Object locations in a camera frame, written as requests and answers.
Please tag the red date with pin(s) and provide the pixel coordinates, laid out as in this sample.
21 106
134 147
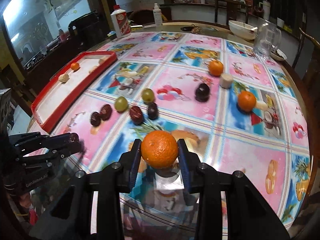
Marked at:
136 115
105 112

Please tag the green grape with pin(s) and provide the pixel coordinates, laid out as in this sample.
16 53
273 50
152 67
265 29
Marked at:
148 95
121 104

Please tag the colourful fruit print tablecloth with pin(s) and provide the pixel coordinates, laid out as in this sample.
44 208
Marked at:
270 147

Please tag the clear glass mug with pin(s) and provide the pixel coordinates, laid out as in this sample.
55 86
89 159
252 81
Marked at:
268 39

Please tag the red rimmed white tray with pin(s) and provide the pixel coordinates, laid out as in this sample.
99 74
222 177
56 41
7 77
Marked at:
56 98

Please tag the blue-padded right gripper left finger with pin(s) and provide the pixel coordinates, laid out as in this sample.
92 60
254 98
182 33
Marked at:
130 162

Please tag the long white cake piece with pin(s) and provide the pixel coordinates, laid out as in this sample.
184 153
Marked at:
261 105

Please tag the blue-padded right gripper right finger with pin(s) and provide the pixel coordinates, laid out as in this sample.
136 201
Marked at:
188 162

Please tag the small plate with food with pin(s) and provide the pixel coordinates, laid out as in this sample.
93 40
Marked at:
278 55

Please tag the dark purple plum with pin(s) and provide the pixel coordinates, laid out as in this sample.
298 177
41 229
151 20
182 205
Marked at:
202 92

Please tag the round white cake piece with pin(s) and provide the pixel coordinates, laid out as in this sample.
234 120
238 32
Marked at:
226 80

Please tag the small white spray bottle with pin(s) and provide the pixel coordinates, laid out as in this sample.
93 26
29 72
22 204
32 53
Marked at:
157 15

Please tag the large orange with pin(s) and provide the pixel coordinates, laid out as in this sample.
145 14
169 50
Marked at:
159 149

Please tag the white liquor bottle red label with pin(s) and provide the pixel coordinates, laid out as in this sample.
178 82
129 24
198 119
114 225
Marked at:
120 22

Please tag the wooden chair at right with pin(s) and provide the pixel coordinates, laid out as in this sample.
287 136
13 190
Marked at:
306 64

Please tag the small white cake piece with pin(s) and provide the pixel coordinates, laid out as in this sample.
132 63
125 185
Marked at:
63 78

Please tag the dark date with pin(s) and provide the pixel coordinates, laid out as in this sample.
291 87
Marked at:
152 111
95 119

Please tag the black chair at left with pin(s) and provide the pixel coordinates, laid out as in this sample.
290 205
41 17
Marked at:
86 31

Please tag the white ceramic bowl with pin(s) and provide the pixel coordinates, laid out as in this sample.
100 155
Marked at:
242 30

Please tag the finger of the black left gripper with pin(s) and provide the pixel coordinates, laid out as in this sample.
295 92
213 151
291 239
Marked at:
25 143

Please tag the tiny orange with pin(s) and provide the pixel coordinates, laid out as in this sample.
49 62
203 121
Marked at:
75 66

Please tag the small orange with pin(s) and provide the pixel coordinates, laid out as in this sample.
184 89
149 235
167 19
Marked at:
215 68

